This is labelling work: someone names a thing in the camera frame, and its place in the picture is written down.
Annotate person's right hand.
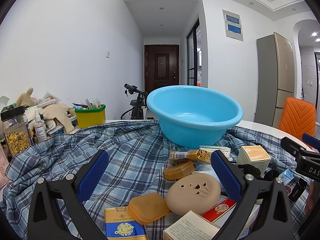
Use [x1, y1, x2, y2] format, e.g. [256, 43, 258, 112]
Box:
[304, 181, 320, 214]

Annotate yellow container with green rim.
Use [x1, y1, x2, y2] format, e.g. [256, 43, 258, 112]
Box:
[74, 104, 106, 129]

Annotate blue plaid cloth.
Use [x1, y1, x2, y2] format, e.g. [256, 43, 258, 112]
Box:
[0, 119, 320, 240]

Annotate orange translucent soap box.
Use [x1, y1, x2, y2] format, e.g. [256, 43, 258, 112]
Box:
[164, 161, 195, 180]
[128, 193, 170, 225]

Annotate light blue white packet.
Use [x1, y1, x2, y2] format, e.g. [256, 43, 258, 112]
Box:
[194, 164, 218, 180]

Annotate beige plush toy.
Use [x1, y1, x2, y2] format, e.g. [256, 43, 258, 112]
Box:
[15, 87, 38, 108]
[41, 104, 75, 133]

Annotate bundle of small sachets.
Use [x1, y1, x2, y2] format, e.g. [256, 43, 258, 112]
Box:
[72, 98, 103, 110]

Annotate stack of booklets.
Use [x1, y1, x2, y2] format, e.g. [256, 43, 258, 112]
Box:
[46, 116, 78, 137]

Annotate red cigarette pack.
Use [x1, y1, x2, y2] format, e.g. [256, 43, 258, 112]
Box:
[201, 197, 237, 222]

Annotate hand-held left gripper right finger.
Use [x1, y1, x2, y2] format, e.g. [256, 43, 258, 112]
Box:
[211, 150, 293, 240]

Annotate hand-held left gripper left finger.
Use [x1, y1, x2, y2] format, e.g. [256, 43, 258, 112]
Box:
[27, 150, 110, 240]

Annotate cream box with orange top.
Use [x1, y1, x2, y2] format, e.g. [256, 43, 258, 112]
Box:
[236, 145, 272, 177]

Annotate grey gold refrigerator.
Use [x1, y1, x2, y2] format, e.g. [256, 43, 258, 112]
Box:
[255, 32, 296, 128]

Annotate white text carton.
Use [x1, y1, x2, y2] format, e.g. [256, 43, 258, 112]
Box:
[163, 210, 221, 240]

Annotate beige round soap dish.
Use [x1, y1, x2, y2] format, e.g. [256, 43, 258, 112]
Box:
[166, 173, 222, 215]

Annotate white ribbed box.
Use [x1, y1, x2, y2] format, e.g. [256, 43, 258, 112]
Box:
[199, 145, 232, 159]

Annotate white wall panel blue windows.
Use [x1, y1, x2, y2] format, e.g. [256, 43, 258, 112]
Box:
[222, 9, 244, 42]

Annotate blue plastic basin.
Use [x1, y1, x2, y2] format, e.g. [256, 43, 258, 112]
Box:
[146, 85, 244, 149]

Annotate black lipstick tube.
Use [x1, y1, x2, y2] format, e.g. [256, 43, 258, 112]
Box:
[289, 177, 308, 203]

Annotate clear cereal jar black lid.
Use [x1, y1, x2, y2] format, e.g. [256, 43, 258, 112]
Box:
[0, 106, 33, 155]

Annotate clear snack packet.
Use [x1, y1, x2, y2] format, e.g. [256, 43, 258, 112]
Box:
[37, 91, 62, 105]

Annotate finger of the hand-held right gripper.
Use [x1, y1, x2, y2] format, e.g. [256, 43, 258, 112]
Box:
[280, 136, 313, 158]
[302, 133, 320, 152]

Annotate white box pink print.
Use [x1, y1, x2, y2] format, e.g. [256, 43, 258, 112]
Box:
[214, 204, 261, 233]

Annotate dark brown entrance door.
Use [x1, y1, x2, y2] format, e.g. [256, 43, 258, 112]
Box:
[144, 44, 180, 94]

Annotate blue gold cigarette pack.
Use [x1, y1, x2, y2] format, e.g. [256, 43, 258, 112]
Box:
[104, 206, 148, 240]

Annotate black framed glass sliding door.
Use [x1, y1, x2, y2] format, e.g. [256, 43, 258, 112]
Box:
[186, 18, 200, 87]

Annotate pink printed pouch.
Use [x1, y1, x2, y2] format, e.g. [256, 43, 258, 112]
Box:
[0, 145, 12, 187]

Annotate white spray bottle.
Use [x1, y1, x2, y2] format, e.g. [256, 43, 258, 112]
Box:
[34, 109, 48, 143]

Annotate orange chair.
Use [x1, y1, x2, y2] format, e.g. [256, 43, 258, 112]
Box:
[278, 97, 317, 148]

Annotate black bicycle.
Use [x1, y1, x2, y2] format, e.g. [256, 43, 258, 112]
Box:
[120, 83, 148, 120]

